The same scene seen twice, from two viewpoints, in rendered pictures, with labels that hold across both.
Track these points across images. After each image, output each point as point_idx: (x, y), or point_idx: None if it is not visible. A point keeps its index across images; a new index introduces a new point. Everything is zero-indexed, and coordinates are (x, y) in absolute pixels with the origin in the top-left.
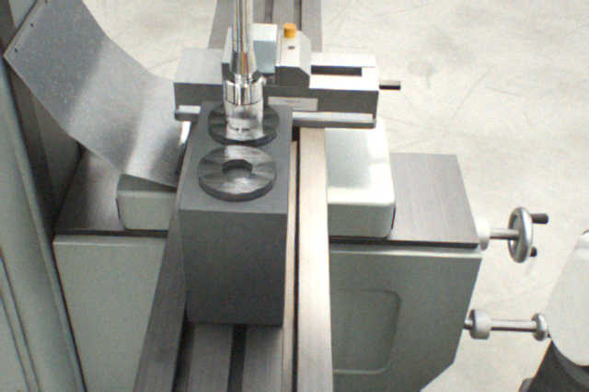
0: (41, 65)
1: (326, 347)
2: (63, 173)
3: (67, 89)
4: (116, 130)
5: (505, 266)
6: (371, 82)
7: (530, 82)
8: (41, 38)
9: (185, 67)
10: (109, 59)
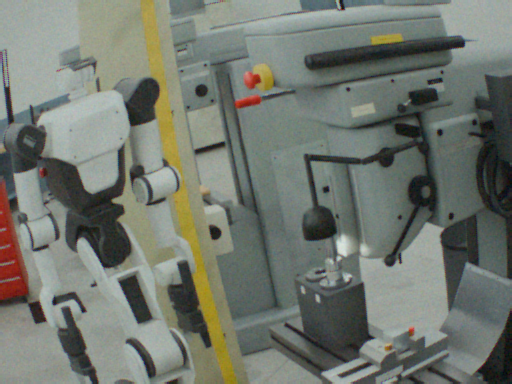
0: (471, 285)
1: (283, 335)
2: (487, 359)
3: (468, 305)
4: (452, 336)
5: None
6: (328, 374)
7: None
8: (481, 281)
9: (432, 331)
10: (489, 333)
